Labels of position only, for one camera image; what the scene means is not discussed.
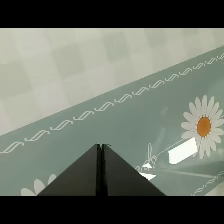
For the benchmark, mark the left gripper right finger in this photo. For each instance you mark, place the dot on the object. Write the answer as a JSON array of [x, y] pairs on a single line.
[[126, 176]]

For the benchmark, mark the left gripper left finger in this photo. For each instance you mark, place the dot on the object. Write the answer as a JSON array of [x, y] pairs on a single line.
[[80, 176]]

